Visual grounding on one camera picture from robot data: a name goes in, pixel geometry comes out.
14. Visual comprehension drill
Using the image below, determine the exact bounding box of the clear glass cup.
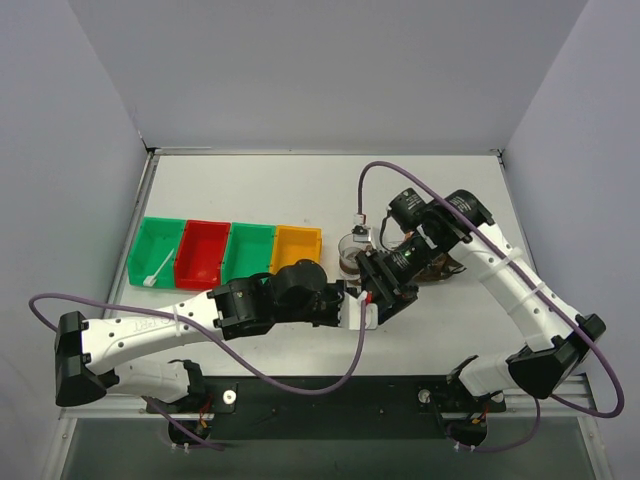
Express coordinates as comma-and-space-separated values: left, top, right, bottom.
338, 233, 372, 283

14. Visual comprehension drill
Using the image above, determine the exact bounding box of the white toothbrush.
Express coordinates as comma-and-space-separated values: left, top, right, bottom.
142, 249, 175, 288

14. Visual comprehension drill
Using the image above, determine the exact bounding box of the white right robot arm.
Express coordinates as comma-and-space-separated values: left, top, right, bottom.
356, 188, 606, 399

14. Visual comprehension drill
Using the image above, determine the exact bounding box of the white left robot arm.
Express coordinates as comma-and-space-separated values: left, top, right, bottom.
54, 259, 347, 412

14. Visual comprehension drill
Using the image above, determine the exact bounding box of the dark wooden oval tray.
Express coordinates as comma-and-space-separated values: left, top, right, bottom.
347, 250, 465, 286

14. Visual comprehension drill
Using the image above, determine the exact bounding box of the yellow bin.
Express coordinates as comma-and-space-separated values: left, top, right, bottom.
269, 225, 322, 274

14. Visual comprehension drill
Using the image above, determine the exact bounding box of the green bin with cups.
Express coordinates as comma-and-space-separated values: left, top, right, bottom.
221, 222, 276, 284

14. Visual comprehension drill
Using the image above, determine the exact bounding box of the red bin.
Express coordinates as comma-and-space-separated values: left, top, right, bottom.
174, 220, 231, 291

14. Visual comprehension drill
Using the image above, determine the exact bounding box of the green bin with toothbrushes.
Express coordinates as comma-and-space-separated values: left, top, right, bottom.
127, 217, 186, 289

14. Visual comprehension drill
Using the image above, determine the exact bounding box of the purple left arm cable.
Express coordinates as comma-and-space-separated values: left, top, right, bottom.
28, 292, 371, 396

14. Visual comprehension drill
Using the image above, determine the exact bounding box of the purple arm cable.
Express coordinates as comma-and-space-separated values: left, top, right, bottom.
355, 160, 625, 419
28, 292, 371, 396

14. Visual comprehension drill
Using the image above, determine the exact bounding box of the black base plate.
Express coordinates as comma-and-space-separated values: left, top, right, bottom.
161, 375, 506, 441

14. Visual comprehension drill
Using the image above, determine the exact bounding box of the aluminium frame rail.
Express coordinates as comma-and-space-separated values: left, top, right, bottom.
59, 374, 599, 420

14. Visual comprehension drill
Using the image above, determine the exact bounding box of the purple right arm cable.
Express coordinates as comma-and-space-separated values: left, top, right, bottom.
355, 160, 625, 419

